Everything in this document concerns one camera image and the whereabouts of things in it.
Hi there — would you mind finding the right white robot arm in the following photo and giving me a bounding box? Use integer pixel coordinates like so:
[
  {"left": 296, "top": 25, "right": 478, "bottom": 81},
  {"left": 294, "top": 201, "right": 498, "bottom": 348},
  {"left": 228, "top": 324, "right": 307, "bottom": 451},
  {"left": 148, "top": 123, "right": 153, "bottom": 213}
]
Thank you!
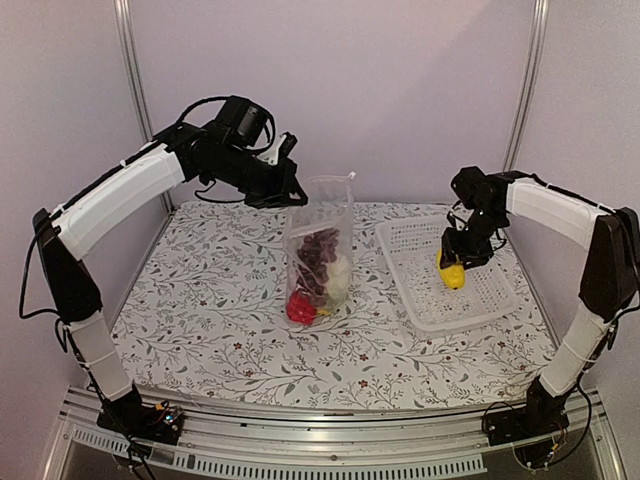
[{"left": 461, "top": 218, "right": 639, "bottom": 451}]

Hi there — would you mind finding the left aluminium frame post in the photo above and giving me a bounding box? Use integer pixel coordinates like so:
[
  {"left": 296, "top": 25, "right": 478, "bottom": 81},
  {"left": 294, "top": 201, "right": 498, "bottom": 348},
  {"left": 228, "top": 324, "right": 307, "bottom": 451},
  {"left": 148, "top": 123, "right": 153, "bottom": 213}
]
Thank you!
[{"left": 112, "top": 0, "right": 174, "bottom": 211}]

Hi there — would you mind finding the floral tablecloth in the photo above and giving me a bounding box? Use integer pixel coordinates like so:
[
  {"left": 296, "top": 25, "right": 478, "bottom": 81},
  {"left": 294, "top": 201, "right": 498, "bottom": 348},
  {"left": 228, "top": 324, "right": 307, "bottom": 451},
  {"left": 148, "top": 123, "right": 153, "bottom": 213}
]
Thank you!
[{"left": 111, "top": 201, "right": 554, "bottom": 410}]

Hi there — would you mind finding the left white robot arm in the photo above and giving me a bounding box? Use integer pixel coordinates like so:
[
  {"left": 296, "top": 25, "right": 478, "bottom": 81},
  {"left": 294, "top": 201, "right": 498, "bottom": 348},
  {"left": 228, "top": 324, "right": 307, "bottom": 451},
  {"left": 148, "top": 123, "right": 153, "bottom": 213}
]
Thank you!
[{"left": 28, "top": 95, "right": 308, "bottom": 434}]

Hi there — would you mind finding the right aluminium frame post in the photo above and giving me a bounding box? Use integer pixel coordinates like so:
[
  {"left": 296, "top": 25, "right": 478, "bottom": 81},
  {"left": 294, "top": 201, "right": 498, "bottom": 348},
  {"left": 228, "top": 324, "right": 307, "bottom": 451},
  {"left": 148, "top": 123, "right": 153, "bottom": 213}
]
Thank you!
[{"left": 502, "top": 0, "right": 550, "bottom": 171}]

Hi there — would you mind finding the dark red grape bunch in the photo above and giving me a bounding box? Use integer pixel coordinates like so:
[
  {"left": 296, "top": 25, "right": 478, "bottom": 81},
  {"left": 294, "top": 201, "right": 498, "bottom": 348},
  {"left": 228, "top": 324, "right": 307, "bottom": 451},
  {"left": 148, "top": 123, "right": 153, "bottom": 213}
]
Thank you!
[{"left": 296, "top": 228, "right": 339, "bottom": 308}]

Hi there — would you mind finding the red bell pepper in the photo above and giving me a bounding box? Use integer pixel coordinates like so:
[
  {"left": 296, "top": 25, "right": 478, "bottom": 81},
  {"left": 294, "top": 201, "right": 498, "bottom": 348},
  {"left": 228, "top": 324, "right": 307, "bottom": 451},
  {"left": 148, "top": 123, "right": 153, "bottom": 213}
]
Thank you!
[{"left": 286, "top": 290, "right": 317, "bottom": 325}]

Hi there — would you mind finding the white cauliflower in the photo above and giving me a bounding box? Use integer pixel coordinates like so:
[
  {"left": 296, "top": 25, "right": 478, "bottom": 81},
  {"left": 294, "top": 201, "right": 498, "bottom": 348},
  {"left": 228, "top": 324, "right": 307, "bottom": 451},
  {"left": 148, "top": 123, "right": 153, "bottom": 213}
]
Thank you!
[{"left": 325, "top": 255, "right": 351, "bottom": 302}]

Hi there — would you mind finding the aluminium frame post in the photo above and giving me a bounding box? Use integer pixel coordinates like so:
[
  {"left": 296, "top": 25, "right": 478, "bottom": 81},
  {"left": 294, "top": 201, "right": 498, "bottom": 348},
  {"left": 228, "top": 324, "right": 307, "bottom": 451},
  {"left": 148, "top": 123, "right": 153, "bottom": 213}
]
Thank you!
[
  {"left": 502, "top": 0, "right": 550, "bottom": 171},
  {"left": 112, "top": 0, "right": 174, "bottom": 211}
]

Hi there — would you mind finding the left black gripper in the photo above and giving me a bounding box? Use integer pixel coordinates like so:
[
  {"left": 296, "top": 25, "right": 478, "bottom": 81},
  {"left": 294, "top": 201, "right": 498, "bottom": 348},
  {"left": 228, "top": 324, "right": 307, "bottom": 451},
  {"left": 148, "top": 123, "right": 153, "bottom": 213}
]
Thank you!
[{"left": 205, "top": 142, "right": 309, "bottom": 209}]

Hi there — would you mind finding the clear zip top bag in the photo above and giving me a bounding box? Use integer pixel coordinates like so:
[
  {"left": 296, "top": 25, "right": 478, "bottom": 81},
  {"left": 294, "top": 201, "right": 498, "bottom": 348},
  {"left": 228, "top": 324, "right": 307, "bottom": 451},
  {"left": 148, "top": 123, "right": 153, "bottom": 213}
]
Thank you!
[{"left": 283, "top": 171, "right": 356, "bottom": 326}]

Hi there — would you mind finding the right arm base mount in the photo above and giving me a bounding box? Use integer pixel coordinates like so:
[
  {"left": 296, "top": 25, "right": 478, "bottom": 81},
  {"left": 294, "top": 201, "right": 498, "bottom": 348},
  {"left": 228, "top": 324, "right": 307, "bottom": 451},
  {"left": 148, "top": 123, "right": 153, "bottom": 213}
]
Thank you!
[{"left": 481, "top": 378, "right": 570, "bottom": 469}]

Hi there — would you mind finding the yellow mango front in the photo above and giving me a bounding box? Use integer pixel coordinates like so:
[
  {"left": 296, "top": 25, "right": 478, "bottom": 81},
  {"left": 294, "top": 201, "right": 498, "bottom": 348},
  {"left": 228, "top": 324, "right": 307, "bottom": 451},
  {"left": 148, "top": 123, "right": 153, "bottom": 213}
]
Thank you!
[{"left": 436, "top": 250, "right": 465, "bottom": 290}]

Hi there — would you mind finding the aluminium front rail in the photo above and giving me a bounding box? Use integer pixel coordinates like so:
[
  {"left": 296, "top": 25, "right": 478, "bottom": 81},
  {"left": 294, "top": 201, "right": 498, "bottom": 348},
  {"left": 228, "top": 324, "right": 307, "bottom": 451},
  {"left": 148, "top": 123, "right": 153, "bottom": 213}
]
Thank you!
[{"left": 43, "top": 387, "right": 631, "bottom": 479}]

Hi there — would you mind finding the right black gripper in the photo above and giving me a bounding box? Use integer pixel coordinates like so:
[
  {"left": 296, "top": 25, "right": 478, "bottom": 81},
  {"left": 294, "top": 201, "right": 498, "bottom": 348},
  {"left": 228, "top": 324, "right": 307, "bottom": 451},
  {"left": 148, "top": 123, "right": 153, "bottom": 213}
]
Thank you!
[{"left": 442, "top": 207, "right": 506, "bottom": 270}]

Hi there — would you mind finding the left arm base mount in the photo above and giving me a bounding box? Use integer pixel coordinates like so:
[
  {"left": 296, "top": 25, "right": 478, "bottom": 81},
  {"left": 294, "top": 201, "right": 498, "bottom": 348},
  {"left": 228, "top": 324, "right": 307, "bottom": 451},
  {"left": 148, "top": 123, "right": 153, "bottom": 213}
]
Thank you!
[{"left": 89, "top": 372, "right": 184, "bottom": 445}]

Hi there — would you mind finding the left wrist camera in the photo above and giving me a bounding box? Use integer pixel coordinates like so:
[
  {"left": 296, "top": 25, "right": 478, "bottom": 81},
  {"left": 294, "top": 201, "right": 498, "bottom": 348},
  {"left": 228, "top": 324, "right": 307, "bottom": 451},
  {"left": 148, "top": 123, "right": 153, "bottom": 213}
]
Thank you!
[{"left": 258, "top": 132, "right": 298, "bottom": 166}]

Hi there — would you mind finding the white plastic basket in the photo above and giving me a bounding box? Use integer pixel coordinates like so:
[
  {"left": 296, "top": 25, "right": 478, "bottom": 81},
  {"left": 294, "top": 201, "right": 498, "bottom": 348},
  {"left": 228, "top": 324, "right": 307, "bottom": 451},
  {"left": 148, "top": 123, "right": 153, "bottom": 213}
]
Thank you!
[{"left": 376, "top": 215, "right": 518, "bottom": 337}]

